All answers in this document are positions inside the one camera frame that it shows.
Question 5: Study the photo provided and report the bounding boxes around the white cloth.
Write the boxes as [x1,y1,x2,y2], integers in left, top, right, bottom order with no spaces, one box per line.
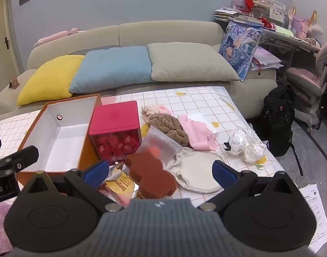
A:
[187,112,217,134]

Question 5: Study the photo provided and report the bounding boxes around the beige door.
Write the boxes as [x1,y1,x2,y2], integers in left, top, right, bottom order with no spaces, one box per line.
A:
[0,0,21,92]

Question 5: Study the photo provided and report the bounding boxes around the grey green pillow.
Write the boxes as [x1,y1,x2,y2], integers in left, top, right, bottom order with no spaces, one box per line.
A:
[147,42,239,82]

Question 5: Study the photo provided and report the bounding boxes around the brown bear shaped sponge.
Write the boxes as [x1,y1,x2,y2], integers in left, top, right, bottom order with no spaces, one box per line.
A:
[125,151,177,199]

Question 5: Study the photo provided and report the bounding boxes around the small brown tag on armrest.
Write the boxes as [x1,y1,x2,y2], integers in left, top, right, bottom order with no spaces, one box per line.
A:
[9,78,20,89]

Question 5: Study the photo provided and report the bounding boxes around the pink white crochet item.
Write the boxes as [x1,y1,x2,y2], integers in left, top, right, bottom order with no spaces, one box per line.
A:
[141,105,172,121]

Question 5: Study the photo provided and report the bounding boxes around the frosted bag with orange ball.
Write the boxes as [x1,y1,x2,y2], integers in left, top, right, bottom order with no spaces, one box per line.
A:
[136,126,182,167]

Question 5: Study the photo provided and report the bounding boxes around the pink cloth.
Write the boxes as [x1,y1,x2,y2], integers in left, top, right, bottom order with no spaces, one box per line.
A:
[178,114,217,150]

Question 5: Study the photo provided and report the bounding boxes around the cluttered study desk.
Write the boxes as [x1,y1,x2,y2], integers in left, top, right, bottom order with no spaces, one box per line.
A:
[213,0,322,67]

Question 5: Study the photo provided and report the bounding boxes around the anime print pillow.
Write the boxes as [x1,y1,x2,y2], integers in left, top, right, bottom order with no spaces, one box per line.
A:
[219,22,263,81]

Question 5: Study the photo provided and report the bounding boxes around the document folders on sofa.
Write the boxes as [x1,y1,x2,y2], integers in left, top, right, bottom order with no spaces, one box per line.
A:
[251,46,283,74]

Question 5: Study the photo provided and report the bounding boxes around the brown braided knit item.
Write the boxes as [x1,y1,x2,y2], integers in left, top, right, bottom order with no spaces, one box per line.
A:
[147,114,189,147]

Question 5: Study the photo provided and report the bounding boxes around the cream drawstring pouch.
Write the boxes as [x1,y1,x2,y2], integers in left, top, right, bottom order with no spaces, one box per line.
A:
[166,147,224,194]

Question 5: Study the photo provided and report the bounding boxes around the paper sheets on floor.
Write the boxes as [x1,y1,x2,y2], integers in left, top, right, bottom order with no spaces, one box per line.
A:
[299,184,327,254]

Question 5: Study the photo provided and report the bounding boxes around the checked lemon tablecloth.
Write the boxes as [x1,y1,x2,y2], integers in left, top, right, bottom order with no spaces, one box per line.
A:
[0,86,286,209]

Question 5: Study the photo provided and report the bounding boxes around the blue pillow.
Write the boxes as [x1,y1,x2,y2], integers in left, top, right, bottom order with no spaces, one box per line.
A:
[69,46,153,93]

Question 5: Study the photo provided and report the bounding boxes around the red lidded clear box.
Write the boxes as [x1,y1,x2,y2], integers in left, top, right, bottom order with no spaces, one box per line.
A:
[89,101,142,166]

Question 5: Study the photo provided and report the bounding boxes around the pink desk chair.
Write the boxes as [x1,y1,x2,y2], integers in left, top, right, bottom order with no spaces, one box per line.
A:
[286,43,327,133]

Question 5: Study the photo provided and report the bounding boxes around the white flower bundle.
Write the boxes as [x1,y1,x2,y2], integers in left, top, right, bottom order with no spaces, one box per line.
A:
[223,128,267,163]

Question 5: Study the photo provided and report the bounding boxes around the orange storage box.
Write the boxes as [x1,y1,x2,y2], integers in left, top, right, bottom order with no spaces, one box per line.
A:
[17,94,101,185]

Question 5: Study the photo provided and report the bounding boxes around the yellow pillow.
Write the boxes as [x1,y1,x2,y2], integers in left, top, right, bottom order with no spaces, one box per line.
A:
[17,55,84,106]

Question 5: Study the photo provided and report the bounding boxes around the yellow foil snack packet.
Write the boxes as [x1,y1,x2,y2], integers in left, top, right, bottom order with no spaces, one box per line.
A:
[105,166,136,198]

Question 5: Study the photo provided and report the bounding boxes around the purple fluffy rug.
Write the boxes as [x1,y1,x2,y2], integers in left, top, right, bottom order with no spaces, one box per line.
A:
[0,202,12,254]

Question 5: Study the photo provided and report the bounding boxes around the pink plush on sofa back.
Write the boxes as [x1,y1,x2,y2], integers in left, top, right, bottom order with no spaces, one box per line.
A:
[33,28,78,48]

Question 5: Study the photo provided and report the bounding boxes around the black backpack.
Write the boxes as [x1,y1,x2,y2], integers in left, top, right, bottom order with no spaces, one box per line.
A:
[250,84,304,176]

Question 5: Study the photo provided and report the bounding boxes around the beige sofa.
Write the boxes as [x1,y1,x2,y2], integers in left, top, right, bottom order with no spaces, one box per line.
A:
[0,20,277,121]

